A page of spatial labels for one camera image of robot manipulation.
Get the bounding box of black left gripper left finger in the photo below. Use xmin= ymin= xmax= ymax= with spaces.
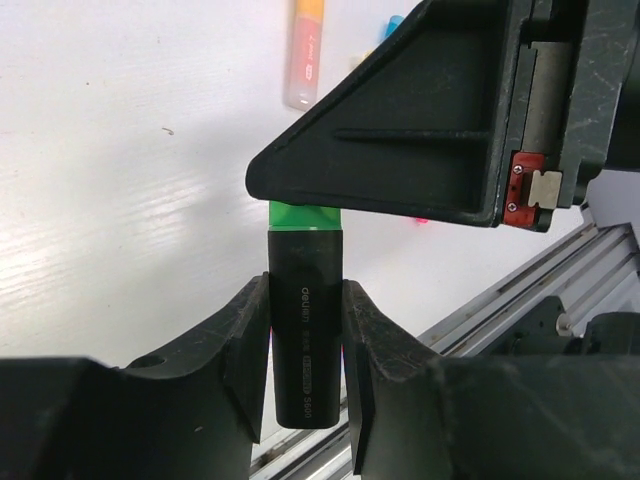
xmin=1 ymin=275 xmax=269 ymax=479

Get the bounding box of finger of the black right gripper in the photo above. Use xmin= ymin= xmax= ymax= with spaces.
xmin=245 ymin=1 xmax=520 ymax=227

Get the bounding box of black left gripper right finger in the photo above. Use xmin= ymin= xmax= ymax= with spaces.
xmin=342 ymin=281 xmax=639 ymax=479

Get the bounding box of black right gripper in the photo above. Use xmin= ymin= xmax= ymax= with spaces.
xmin=499 ymin=1 xmax=639 ymax=232

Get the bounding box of pastel yellow pen cap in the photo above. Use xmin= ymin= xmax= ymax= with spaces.
xmin=350 ymin=50 xmax=372 ymax=69

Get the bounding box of blue pen cap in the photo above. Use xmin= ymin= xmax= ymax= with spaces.
xmin=382 ymin=15 xmax=404 ymax=40

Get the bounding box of pastel pink orange highlighter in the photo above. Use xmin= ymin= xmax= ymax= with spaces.
xmin=284 ymin=0 xmax=325 ymax=111

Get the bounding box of black highlighter green cap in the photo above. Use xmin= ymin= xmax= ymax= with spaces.
xmin=268 ymin=201 xmax=343 ymax=430

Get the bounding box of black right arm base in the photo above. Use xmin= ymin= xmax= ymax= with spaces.
xmin=482 ymin=296 xmax=639 ymax=356

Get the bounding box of aluminium front rail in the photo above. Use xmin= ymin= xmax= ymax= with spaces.
xmin=251 ymin=224 xmax=639 ymax=479

